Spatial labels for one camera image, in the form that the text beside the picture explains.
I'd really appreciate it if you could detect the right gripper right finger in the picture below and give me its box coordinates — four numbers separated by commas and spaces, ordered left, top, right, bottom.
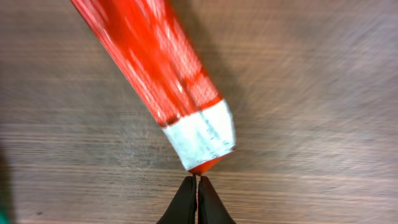
198, 176, 236, 224

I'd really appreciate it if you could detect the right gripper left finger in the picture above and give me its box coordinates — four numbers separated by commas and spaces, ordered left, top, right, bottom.
157, 175, 197, 224

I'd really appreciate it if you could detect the red snack packet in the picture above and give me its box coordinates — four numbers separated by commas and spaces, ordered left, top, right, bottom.
72, 0, 236, 175

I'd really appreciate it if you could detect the green 3M gloves package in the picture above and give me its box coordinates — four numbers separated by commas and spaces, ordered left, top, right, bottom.
0, 207, 10, 224

